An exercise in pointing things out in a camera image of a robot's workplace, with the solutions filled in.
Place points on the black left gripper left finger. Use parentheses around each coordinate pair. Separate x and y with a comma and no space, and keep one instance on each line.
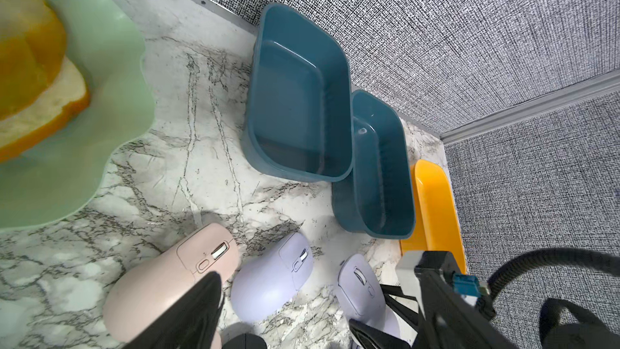
(191,322)

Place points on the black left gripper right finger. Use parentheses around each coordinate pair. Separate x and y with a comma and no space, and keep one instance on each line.
(450,322)

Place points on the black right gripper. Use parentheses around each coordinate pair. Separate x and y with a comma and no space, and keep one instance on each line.
(371,338)

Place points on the purple mouse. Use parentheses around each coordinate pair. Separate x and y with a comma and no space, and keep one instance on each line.
(264,285)
(361,298)

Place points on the yellow storage box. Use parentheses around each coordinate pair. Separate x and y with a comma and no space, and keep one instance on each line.
(437,226)

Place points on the teal storage box right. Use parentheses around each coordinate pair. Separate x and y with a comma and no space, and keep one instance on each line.
(376,198)

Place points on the teal storage box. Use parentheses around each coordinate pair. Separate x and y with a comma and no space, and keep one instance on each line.
(298,114)
(376,198)

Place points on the teal storage box left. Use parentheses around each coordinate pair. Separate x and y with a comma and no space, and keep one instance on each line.
(298,114)

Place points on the pink mouse top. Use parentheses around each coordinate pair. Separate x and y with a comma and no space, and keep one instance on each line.
(145,292)

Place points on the black mouse centre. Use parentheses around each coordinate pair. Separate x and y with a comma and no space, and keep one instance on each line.
(246,341)

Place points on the green wavy plate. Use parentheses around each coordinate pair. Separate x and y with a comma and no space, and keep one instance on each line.
(59,176)

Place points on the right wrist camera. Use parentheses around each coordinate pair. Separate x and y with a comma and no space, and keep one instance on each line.
(413,264)

